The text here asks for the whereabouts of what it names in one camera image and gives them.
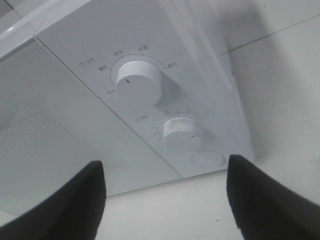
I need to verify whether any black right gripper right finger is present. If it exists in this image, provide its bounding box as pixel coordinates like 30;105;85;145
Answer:
226;154;320;240

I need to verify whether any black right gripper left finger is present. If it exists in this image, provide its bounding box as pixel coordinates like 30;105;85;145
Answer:
0;161;107;240

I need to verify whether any round door release button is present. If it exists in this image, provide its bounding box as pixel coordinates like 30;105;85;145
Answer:
191;150;224;169

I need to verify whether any white timer knob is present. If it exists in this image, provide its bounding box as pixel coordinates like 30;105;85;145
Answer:
162;116;203;152

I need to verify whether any upper white power knob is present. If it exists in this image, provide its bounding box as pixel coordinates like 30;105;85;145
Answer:
115;60;163;108

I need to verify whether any white microwave oven body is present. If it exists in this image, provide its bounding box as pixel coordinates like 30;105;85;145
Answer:
0;0;256;196

